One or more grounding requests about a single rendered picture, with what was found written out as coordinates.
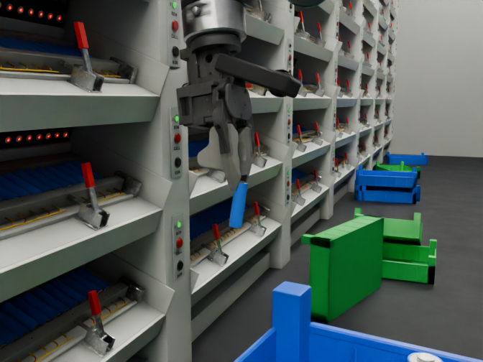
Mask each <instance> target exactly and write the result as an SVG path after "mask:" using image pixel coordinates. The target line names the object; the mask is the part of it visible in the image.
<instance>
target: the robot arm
mask: <svg viewBox="0 0 483 362"><path fill-rule="evenodd" d="M287 1H289V2H290V3H291V4H294V5H296V6H299V7H302V8H311V7H315V6H318V5H319V4H321V3H323V2H324V1H325V0H287ZM180 3H181V10H182V13H181V14H182V23H183V39H184V42H185V43H186V45H188V46H190V47H188V48H185V49H182V50H180V59H181V60H184V61H186V62H187V69H188V83H185V84H183V86H184V85H186V84H188V85H186V87H183V86H182V88H176V93H177V101H178V117H179V125H183V126H187V127H192V128H197V129H210V131H209V144H208V146H207V147H206V148H204V149H203V150H201V151H200V152H199V153H198V156H197V160H198V163H199V165H200V166H202V167H206V168H210V169H215V170H222V171H224V174H225V176H226V180H227V182H228V185H229V187H230V189H231V191H232V192H233V191H236V189H237V187H238V184H239V182H240V181H245V183H247V180H248V179H249V173H250V170H251V166H252V157H253V154H254V120H253V116H252V104H251V100H250V97H249V92H248V90H247V89H246V86H245V84H246V83H245V81H247V82H248V83H252V84H255V85H258V86H260V87H263V88H266V89H269V90H268V91H269V92H270V93H271V94H272V95H273V96H276V97H278V98H283V97H286V96H289V97H291V98H295V97H296V96H297V95H298V91H299V90H300V86H301V82H300V81H299V80H297V79H295V78H294V77H293V76H292V74H291V73H290V72H288V71H286V70H271V69H269V68H265V67H262V66H260V65H256V64H254V63H251V62H247V61H245V60H241V59H239V58H236V57H232V56H233V55H236V54H238V53H239V52H241V50H242V49H241V43H242V42H243V41H244V40H245V39H246V38H247V28H246V19H245V12H244V0H180ZM180 103H181V104H180ZM181 111H182V112H181ZM233 124H236V125H237V128H234V126H233Z"/></svg>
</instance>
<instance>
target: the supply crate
mask: <svg viewBox="0 0 483 362"><path fill-rule="evenodd" d="M411 353H430V354H432V355H435V356H437V357H439V358H440V359H441V360H442V361H443V362H483V361H482V360H478V359H475V358H469V357H466V356H460V355H456V354H453V353H447V352H443V351H437V350H434V349H431V348H425V347H421V346H418V345H412V344H409V343H403V342H400V341H396V340H390V339H386V338H381V337H377V336H374V335H368V334H365V333H359V332H355V331H352V330H346V329H343V328H337V327H334V326H330V325H324V324H320V323H317V322H311V287H310V286H308V285H304V284H297V283H293V282H283V283H282V284H280V285H279V286H278V287H276V288H275V289H273V291H272V328H271V329H269V330H268V331H267V332H266V333H265V334H264V335H263V336H262V337H261V338H260V339H259V340H257V341H256V342H255V343H254V344H253V345H252V346H251V347H249V348H248V349H247V350H246V351H245V352H244V353H242V354H241V355H240V357H238V358H237V359H236V360H235V361H234V362H407V357H408V356H409V355H410V354H411Z"/></svg>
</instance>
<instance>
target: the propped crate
mask: <svg viewBox="0 0 483 362"><path fill-rule="evenodd" d="M357 213H358V214H362V209H361V208H355V211H354V214H357ZM420 217H421V213H414V219H413V221H410V220H401V219H392V218H384V229H383V242H388V243H402V244H410V245H417V246H421V236H422V225H423V224H422V223H421V221H420Z"/></svg>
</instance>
